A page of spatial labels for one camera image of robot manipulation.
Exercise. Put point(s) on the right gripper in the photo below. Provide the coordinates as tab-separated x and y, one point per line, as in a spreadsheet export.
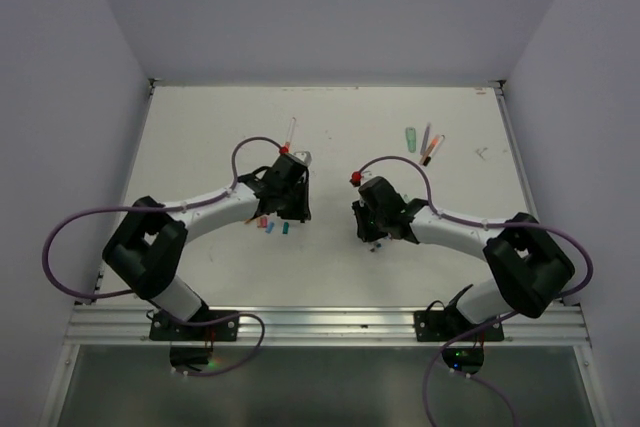
363	230

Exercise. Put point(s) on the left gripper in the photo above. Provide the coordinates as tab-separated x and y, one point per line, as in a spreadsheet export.
304	212

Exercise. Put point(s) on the orange cap marker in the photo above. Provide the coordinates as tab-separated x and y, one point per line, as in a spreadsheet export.
290	132

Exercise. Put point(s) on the purple grey marker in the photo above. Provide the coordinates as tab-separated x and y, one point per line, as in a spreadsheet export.
425	138

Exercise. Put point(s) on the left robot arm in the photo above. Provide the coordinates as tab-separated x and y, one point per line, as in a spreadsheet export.
146	248

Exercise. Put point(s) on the small green highlighter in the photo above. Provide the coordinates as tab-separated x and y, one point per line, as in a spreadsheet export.
411	139

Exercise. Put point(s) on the black cap marker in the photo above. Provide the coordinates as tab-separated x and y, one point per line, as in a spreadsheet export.
432	150

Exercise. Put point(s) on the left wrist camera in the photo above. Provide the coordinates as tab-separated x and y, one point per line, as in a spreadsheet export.
304	156

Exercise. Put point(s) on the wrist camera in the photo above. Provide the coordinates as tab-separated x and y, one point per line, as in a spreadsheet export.
304	156
358	178

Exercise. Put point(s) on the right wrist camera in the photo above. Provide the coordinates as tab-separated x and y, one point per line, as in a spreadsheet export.
358	178

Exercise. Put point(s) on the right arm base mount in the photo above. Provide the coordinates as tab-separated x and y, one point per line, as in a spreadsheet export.
439	323

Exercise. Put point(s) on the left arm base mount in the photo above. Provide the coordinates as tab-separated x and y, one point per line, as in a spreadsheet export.
193	341

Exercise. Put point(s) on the aluminium rail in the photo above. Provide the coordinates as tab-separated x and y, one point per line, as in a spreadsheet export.
560	326

